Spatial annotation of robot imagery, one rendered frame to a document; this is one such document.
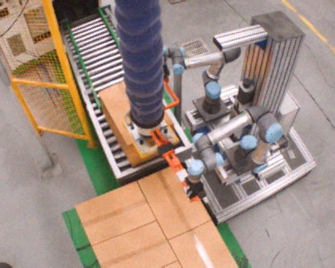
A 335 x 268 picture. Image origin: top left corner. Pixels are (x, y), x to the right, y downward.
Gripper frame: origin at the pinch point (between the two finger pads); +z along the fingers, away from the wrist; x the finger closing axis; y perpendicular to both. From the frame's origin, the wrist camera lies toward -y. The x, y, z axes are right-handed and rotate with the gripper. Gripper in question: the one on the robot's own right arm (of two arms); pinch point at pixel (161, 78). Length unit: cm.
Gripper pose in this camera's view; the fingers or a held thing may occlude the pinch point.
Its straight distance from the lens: 263.3
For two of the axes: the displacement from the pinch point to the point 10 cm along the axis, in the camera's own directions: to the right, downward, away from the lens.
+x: 8.8, -4.2, 2.4
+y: 4.8, 7.4, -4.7
